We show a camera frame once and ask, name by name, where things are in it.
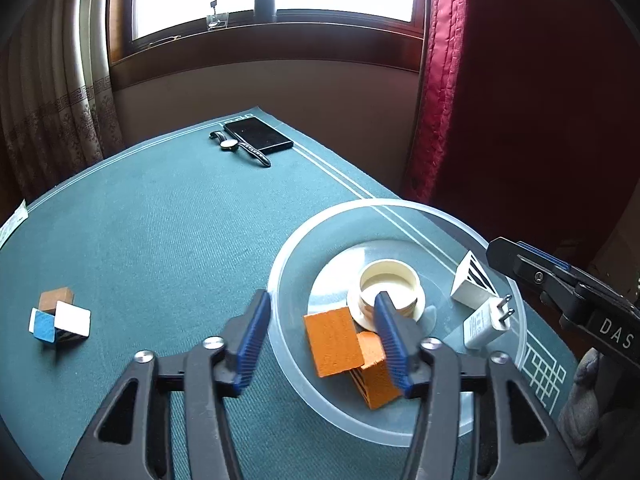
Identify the blue white brown cube block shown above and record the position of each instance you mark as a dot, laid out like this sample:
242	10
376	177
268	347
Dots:
72	317

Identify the black wristwatch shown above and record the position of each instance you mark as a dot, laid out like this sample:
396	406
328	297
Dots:
229	144

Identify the beige patterned curtain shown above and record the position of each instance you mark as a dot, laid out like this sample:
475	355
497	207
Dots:
55	85

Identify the orange striped block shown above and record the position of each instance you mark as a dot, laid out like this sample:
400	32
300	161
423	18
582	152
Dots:
372	360

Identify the clear glass cup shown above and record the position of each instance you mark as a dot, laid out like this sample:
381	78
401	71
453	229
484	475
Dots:
222	21

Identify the black smartphone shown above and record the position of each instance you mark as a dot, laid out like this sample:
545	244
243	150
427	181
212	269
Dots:
257	135

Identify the person's right hand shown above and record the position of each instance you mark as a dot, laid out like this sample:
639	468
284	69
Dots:
582	400

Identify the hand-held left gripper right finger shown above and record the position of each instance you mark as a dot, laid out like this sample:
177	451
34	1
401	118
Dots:
392	350

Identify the clear plastic bowl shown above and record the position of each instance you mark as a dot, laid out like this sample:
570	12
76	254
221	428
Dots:
300	280

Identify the white striped wedge block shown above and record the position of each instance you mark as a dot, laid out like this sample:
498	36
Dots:
467	290

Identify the red curtain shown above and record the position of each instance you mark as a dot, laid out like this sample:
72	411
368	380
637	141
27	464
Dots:
440	60

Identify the teal table cloth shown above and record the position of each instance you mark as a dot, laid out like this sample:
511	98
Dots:
175	235

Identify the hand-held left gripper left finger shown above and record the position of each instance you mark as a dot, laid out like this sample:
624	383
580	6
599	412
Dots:
252	345

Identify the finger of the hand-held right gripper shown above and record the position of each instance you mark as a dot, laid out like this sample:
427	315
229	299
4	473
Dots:
520	260
547	257

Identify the white charger plug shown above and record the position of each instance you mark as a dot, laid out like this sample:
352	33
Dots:
482	327

